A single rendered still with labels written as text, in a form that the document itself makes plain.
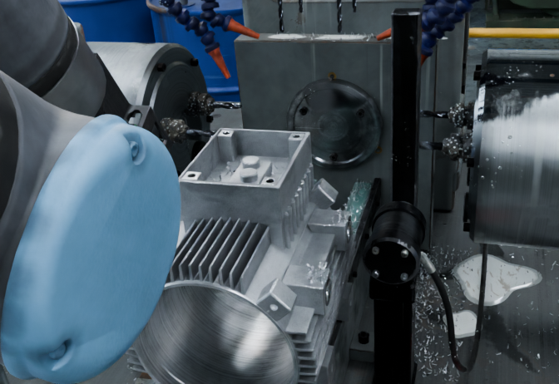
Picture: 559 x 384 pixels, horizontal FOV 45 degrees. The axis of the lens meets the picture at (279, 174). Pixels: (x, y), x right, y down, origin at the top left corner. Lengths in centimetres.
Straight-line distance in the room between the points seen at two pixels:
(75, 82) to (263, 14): 74
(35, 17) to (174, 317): 40
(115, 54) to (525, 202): 57
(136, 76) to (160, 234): 68
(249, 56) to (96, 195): 84
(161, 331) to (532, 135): 45
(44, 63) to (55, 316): 22
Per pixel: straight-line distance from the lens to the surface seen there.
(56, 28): 41
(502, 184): 79
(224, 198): 62
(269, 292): 56
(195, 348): 72
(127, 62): 95
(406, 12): 71
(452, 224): 119
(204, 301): 76
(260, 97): 105
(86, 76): 43
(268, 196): 60
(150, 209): 24
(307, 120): 103
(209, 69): 244
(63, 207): 20
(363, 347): 91
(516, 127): 79
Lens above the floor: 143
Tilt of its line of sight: 28 degrees down
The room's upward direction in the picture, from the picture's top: 5 degrees counter-clockwise
